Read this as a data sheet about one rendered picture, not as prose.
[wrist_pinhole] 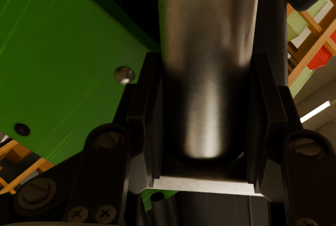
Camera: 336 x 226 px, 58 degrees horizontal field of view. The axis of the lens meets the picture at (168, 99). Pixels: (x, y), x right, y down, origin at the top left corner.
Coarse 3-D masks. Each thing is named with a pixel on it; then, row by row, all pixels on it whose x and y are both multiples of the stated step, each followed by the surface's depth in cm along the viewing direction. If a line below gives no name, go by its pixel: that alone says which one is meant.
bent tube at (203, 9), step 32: (160, 0) 9; (192, 0) 8; (224, 0) 8; (256, 0) 9; (160, 32) 9; (192, 32) 8; (224, 32) 8; (192, 64) 9; (224, 64) 9; (192, 96) 10; (224, 96) 9; (192, 128) 10; (224, 128) 10; (192, 160) 11; (224, 160) 11; (224, 192) 11
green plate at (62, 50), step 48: (0, 0) 14; (48, 0) 14; (96, 0) 14; (0, 48) 16; (48, 48) 16; (96, 48) 15; (144, 48) 15; (0, 96) 18; (48, 96) 17; (96, 96) 17; (48, 144) 20; (144, 192) 21
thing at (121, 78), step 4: (120, 68) 16; (124, 68) 16; (128, 68) 16; (116, 72) 16; (120, 72) 16; (124, 72) 15; (128, 72) 16; (132, 72) 16; (116, 76) 16; (120, 76) 16; (124, 76) 16; (128, 76) 16; (132, 76) 16; (116, 80) 16; (120, 80) 16; (124, 80) 16; (128, 80) 16; (132, 80) 16; (124, 84) 16
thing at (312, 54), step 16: (320, 0) 322; (288, 16) 304; (304, 16) 307; (288, 32) 310; (320, 32) 309; (288, 48) 351; (304, 48) 337; (320, 48) 313; (288, 64) 285; (304, 64) 289; (320, 64) 313; (288, 80) 280; (304, 80) 299
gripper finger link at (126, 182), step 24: (96, 144) 8; (120, 144) 8; (96, 168) 7; (120, 168) 7; (72, 192) 7; (96, 192) 7; (120, 192) 7; (72, 216) 6; (96, 216) 6; (120, 216) 6
